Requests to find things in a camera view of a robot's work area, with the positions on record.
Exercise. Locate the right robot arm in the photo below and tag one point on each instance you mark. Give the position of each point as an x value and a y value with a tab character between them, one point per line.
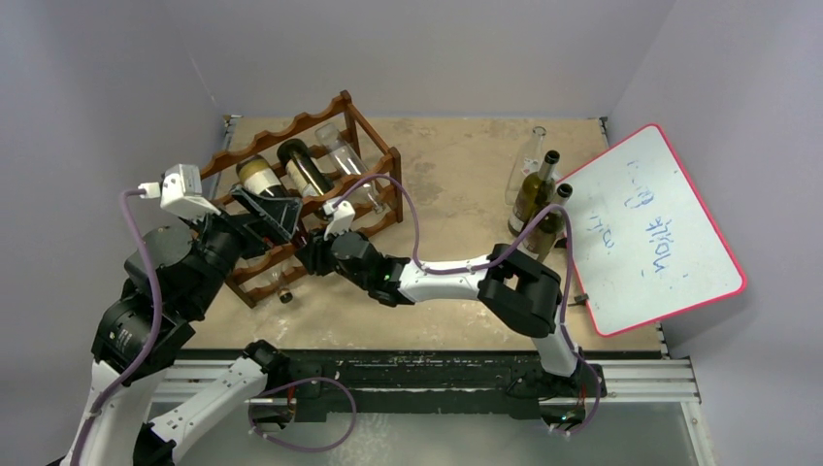
520	291

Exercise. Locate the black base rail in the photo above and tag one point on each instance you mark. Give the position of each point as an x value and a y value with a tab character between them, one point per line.
311	384

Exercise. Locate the wooden wine rack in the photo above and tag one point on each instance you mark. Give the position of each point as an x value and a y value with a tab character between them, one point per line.
390	164

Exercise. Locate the small black-capped bottle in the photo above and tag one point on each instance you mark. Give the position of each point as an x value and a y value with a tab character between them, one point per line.
281	285

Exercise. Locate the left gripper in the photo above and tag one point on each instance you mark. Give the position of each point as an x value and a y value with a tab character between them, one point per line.
277	216

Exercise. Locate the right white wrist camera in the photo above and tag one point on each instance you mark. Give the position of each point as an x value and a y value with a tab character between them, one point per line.
340	215

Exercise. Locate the dark green bottle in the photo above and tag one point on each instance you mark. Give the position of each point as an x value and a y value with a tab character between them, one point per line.
535	188

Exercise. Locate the clear glass wine bottle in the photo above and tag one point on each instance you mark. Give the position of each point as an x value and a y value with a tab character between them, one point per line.
527	160

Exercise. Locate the clear bottle in rack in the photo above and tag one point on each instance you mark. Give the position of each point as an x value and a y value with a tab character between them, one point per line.
347	162

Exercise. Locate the black whiteboard clip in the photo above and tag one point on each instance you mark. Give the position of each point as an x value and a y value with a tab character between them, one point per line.
579	300

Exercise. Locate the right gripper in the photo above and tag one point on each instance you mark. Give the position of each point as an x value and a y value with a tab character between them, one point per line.
317	255

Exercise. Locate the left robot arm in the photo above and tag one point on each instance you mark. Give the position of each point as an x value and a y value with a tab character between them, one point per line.
173	278

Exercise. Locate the dark bottle, black cap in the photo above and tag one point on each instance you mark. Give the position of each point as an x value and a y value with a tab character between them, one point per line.
296	158

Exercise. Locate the pink-framed whiteboard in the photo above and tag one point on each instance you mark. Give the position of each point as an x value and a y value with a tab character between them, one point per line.
645	246

